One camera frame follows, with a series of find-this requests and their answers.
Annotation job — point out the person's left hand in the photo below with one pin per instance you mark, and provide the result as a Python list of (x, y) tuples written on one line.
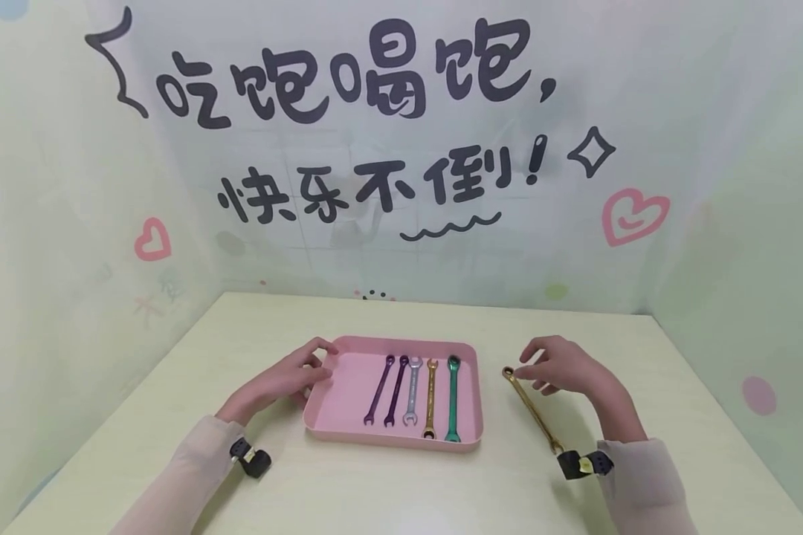
[(271, 385)]

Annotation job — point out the person's right hand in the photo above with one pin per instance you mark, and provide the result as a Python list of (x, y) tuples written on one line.
[(579, 371)]

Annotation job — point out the person's right fingers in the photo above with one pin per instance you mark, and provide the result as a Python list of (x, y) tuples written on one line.
[(535, 364)]

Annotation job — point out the person's left fingers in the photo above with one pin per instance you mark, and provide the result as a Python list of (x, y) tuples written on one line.
[(318, 362)]

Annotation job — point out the long gold wrench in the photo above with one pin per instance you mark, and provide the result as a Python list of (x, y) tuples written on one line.
[(534, 413)]

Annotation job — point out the pink rectangular tray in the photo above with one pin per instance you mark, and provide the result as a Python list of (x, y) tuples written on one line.
[(348, 401)]

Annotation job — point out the person's left forearm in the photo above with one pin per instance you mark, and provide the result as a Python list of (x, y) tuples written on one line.
[(181, 483)]

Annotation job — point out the person's right forearm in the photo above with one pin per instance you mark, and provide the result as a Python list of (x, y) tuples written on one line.
[(649, 487)]

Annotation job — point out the dark purple wrench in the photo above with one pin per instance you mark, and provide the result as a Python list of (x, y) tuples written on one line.
[(379, 390), (396, 391)]

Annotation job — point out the green wrench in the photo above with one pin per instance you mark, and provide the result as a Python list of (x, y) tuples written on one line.
[(453, 401)]

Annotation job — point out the silver wrench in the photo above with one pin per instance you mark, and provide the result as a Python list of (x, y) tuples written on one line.
[(413, 390)]

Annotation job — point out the short gold wrench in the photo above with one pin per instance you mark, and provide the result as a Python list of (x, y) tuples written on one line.
[(431, 397)]

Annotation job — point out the black wrist band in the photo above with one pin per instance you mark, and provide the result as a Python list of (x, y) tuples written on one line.
[(253, 459), (583, 464)]

